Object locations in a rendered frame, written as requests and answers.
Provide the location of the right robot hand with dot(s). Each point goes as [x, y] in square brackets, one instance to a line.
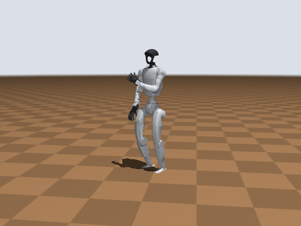
[132, 112]

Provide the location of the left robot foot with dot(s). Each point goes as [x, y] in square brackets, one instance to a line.
[160, 170]

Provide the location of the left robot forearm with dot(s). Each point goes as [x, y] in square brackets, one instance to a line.
[145, 86]

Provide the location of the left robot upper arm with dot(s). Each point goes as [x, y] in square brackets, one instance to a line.
[160, 75]

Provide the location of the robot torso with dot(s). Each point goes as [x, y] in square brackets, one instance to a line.
[149, 77]

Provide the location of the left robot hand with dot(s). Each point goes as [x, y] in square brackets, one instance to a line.
[133, 78]

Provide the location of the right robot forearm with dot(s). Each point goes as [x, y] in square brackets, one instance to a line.
[137, 97]

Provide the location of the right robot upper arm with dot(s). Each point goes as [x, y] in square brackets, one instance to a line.
[140, 77]

